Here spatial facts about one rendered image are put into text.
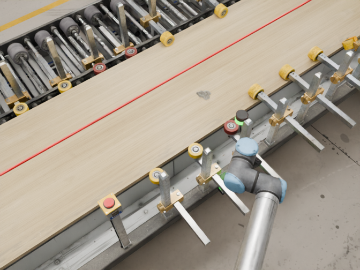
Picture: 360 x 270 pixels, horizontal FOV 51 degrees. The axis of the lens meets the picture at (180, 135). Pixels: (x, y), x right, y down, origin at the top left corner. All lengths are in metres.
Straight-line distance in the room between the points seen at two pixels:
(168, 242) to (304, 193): 1.08
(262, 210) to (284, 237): 1.45
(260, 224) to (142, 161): 0.83
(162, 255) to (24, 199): 1.10
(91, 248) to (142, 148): 0.59
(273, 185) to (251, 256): 0.31
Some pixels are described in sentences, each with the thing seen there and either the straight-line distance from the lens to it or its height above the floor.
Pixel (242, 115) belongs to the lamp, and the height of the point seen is 1.14.
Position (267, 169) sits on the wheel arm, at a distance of 2.02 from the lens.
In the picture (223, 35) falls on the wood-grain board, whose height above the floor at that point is 0.90.
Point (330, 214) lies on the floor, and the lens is 2.99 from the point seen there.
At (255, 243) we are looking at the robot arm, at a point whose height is 1.37.
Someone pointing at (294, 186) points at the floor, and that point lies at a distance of 3.00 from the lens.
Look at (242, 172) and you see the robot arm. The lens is 1.46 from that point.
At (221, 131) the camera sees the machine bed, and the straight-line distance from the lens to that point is 2.21.
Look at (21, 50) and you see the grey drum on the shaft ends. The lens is 2.74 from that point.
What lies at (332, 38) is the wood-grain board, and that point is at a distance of 2.71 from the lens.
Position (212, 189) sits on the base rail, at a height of 0.70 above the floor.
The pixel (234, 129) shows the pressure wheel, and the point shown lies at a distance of 2.06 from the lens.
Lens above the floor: 2.60
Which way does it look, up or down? 57 degrees down
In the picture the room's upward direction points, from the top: 1 degrees counter-clockwise
